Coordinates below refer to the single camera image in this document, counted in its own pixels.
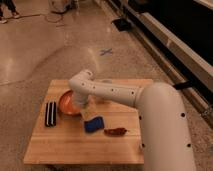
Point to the blue sponge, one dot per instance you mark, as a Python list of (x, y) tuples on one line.
[(94, 124)]

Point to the orange ceramic bowl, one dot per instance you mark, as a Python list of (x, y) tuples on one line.
[(66, 105)]

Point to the black striped block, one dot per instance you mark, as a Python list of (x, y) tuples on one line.
[(50, 114)]

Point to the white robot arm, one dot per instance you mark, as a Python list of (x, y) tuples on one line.
[(165, 135)]

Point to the wooden table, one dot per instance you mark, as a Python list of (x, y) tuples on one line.
[(68, 143)]

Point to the dark red chili pepper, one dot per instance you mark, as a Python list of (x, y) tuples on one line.
[(115, 132)]

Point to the black floor mat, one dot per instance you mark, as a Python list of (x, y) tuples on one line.
[(122, 24)]

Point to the grey machine base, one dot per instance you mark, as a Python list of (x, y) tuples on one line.
[(59, 6)]

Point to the person's right shoe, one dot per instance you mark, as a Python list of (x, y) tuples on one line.
[(15, 15)]

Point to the person's shoe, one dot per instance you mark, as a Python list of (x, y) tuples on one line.
[(3, 20), (15, 15)]

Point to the person's left shoe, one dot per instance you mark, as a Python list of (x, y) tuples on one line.
[(3, 20)]

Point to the long white wall rail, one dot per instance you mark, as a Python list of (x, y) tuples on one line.
[(191, 74)]

